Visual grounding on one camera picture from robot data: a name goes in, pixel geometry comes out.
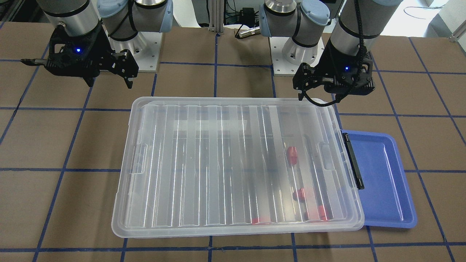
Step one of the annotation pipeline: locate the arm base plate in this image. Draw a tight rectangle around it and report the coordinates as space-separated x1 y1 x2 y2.
269 37 324 76
109 32 163 73

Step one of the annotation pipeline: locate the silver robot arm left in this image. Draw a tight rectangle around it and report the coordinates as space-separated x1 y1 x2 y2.
258 0 401 107

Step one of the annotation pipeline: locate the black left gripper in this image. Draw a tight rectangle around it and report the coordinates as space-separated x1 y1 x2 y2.
293 41 375 103

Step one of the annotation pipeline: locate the clear plastic box lid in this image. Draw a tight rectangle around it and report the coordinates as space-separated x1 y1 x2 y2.
111 97 364 238

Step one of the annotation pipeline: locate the blue plastic tray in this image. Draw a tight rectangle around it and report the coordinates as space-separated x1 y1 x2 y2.
342 130 418 229

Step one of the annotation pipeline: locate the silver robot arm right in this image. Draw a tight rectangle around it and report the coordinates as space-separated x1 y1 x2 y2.
21 0 174 88

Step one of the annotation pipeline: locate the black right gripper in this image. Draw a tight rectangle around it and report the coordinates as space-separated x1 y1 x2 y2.
44 25 139 89

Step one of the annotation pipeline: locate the black braided cable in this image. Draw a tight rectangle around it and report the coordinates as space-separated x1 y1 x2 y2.
304 0 368 107

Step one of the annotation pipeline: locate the black box latch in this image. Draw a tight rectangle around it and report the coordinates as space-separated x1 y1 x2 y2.
342 132 365 190

